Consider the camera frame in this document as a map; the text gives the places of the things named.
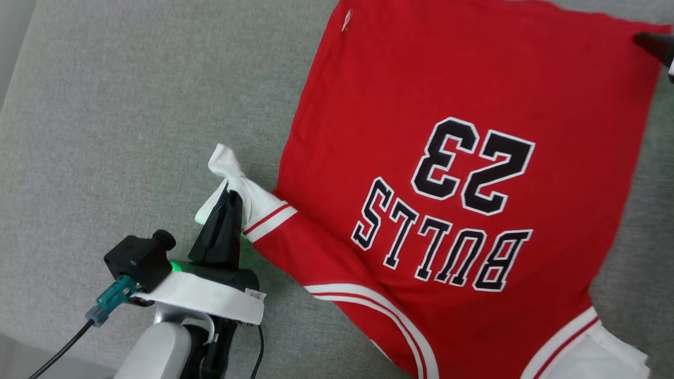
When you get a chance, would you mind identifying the black left camera cable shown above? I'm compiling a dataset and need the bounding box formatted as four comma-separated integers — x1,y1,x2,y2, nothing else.
25,318,96,379

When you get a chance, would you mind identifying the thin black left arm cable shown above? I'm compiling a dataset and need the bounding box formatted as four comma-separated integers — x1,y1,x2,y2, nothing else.
250,323,265,379

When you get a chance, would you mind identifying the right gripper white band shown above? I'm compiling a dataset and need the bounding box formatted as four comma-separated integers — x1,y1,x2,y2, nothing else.
633,31,674,84

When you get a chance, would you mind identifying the red basketball jersey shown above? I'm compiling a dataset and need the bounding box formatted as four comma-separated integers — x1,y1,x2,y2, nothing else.
195,0,674,379

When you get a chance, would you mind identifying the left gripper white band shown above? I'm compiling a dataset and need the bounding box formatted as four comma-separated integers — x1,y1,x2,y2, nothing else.
131,184,265,325

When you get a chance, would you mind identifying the grey fabric sofa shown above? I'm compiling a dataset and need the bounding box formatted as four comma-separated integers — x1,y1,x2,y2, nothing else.
0,0,674,379

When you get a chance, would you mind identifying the teal left cable connector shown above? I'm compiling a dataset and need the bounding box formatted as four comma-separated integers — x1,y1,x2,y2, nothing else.
85,274,138,328

